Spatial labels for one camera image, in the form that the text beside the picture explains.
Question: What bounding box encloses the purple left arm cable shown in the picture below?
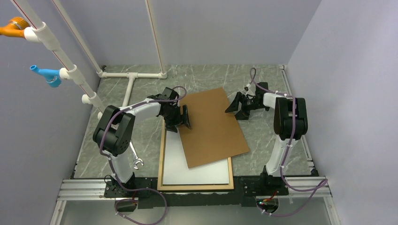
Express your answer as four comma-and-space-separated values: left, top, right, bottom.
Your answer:
99, 85, 188, 225

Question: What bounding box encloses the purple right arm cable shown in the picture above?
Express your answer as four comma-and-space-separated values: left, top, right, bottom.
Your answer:
249, 67, 329, 218

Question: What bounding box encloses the orange pipe fitting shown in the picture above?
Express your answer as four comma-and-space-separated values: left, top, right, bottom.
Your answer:
0, 17, 30, 39

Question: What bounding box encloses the light wooden picture frame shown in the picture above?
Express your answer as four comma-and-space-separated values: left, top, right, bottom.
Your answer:
157, 122, 234, 192

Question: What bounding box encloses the brown fibreboard backing board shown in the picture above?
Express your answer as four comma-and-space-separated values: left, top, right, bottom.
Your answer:
179, 88, 250, 168

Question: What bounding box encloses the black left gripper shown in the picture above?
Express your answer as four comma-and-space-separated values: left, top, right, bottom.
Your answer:
161, 105, 191, 133

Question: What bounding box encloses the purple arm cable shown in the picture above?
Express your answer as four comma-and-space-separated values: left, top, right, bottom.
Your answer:
99, 85, 188, 225
249, 67, 329, 218

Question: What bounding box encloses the silver open-end wrench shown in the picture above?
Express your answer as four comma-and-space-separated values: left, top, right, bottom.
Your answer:
129, 141, 144, 170

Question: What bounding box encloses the landscape photo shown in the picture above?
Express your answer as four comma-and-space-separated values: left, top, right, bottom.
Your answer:
163, 131, 229, 185

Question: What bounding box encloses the white PVC pipe stand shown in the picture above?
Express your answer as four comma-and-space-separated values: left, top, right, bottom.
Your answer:
11, 0, 167, 115

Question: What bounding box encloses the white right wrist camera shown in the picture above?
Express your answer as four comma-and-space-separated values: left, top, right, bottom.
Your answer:
244, 84, 255, 96

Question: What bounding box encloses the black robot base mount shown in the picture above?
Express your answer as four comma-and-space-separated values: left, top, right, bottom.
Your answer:
103, 176, 289, 209

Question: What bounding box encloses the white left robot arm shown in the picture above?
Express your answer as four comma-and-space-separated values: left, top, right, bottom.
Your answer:
92, 87, 191, 197

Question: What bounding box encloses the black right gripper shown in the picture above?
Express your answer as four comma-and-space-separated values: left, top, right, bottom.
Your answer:
224, 92, 267, 120

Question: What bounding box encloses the blue pipe fitting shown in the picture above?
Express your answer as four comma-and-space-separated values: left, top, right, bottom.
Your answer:
30, 65, 61, 88

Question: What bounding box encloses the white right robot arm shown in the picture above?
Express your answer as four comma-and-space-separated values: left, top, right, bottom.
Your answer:
225, 82, 308, 195

